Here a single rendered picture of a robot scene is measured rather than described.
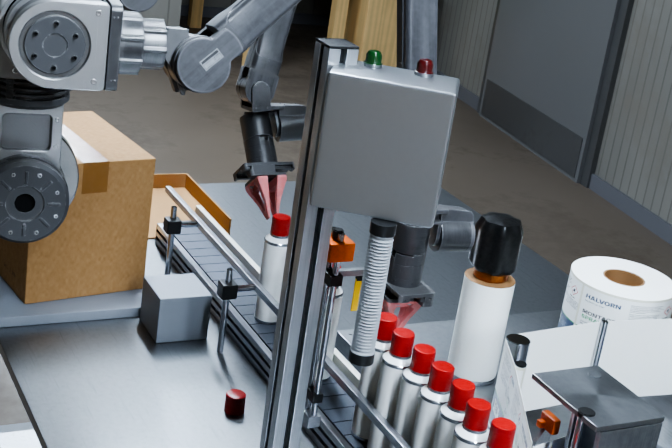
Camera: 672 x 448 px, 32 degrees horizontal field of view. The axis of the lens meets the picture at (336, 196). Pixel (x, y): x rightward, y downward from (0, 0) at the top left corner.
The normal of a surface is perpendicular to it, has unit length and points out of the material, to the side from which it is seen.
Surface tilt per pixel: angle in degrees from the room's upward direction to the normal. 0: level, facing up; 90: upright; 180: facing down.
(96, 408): 0
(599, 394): 0
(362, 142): 90
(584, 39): 90
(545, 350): 90
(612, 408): 0
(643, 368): 90
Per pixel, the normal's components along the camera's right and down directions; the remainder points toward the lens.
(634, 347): 0.34, 0.36
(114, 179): 0.55, 0.35
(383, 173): -0.15, 0.31
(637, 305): 0.07, 0.34
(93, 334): 0.15, -0.93
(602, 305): -0.57, 0.20
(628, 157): -0.93, -0.01
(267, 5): 0.32, 0.15
